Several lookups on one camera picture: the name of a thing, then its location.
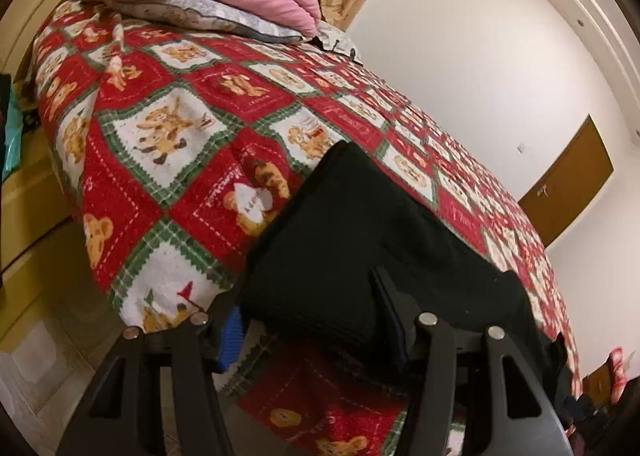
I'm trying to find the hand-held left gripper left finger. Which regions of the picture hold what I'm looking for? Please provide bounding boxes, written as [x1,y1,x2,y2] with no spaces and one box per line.
[55,303,251,456]

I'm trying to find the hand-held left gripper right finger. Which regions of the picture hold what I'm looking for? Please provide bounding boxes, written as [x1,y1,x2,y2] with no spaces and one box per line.
[370,266,576,456]

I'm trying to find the black pants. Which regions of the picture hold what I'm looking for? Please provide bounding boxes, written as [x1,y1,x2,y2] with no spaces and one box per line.
[239,141,574,403]

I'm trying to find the red bear-print bed blanket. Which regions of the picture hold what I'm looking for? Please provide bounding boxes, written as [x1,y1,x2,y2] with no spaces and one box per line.
[30,0,584,456]

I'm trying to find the brown wooden door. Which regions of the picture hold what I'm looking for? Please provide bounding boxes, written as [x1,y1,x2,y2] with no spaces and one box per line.
[517,115,615,247]

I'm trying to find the teal bag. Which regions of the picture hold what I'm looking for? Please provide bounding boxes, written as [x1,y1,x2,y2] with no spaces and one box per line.
[0,76,24,183]

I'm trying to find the white patterned pillow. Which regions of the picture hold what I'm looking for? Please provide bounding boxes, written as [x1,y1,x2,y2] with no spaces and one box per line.
[314,20,359,59]

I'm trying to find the grey patterned pillow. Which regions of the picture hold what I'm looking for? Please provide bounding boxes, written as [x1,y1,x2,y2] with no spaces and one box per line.
[112,0,307,44]

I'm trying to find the cream round wooden headboard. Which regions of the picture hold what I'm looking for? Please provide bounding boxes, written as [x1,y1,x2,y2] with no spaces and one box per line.
[0,0,332,281]

